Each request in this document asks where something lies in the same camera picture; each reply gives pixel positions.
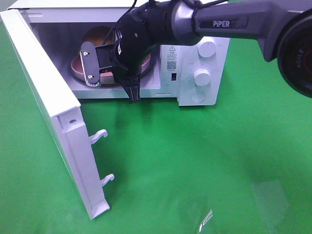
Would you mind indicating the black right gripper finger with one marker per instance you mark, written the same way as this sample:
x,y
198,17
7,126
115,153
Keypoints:
x,y
131,85

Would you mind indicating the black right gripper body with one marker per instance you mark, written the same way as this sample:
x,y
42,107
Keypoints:
x,y
133,44

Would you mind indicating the burger with lettuce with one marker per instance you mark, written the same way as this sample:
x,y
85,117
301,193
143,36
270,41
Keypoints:
x,y
96,35

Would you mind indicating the round microwave door button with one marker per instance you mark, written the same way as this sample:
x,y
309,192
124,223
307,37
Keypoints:
x,y
198,97

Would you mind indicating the white microwave door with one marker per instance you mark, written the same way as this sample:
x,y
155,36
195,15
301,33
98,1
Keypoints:
x,y
61,111

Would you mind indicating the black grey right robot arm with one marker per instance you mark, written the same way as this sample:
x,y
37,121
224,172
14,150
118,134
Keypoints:
x,y
282,28

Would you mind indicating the glass microwave turntable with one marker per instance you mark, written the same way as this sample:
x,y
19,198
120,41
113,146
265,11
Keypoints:
x,y
148,70

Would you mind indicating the white microwave oven body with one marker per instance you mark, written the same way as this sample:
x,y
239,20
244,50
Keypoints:
x,y
49,33

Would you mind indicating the lower white microwave knob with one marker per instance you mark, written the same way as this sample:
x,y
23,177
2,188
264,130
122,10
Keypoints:
x,y
202,77

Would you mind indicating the white microwave knob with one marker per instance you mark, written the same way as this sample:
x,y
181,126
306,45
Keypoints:
x,y
202,77
207,47

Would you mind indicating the upper white microwave knob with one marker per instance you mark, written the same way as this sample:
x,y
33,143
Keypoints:
x,y
207,47

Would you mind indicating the clear tape piece on table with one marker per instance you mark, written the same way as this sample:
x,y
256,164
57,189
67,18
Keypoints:
x,y
194,212

